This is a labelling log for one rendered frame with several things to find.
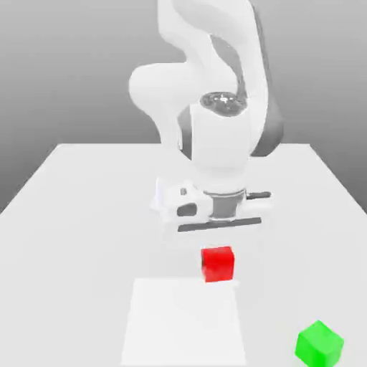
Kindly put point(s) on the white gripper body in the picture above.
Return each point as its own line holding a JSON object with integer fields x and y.
{"x": 218, "y": 226}

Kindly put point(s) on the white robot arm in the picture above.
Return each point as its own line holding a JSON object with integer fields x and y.
{"x": 218, "y": 143}

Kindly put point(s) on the small red cube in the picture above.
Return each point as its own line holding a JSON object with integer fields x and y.
{"x": 218, "y": 263}

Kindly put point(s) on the small green cube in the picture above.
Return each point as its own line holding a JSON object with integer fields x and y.
{"x": 318, "y": 345}

